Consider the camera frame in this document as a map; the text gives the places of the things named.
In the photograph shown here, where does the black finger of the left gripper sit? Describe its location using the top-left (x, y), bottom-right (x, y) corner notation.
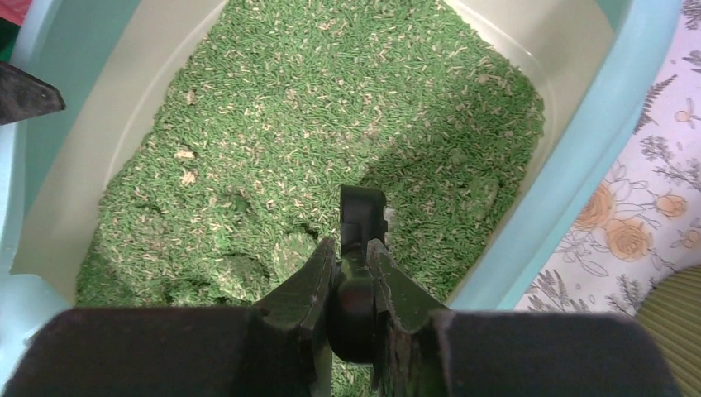
top-left (1, 61), bottom-right (66, 126)

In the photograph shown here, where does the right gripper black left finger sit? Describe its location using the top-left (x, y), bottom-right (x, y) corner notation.
top-left (3, 238), bottom-right (337, 396)

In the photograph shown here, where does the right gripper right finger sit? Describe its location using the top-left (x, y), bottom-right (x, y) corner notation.
top-left (367, 240), bottom-right (680, 396)

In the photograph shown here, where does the black litter scoop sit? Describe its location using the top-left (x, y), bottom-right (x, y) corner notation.
top-left (327, 184), bottom-right (388, 366)

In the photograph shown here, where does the bin with plastic liner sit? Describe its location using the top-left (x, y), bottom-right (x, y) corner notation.
top-left (637, 265), bottom-right (700, 396)

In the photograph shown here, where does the teal litter box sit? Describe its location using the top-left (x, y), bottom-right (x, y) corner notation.
top-left (0, 0), bottom-right (684, 385)

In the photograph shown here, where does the green cat litter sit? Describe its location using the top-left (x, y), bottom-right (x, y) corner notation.
top-left (75, 0), bottom-right (546, 397)

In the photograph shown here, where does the green cloth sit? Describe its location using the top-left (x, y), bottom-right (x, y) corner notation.
top-left (0, 18), bottom-right (21, 62)

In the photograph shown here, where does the pink patterned cloth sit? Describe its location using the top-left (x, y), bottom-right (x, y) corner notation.
top-left (0, 0), bottom-right (32, 26)

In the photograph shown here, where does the floral mat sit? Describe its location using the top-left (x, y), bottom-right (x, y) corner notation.
top-left (516, 1), bottom-right (700, 316)

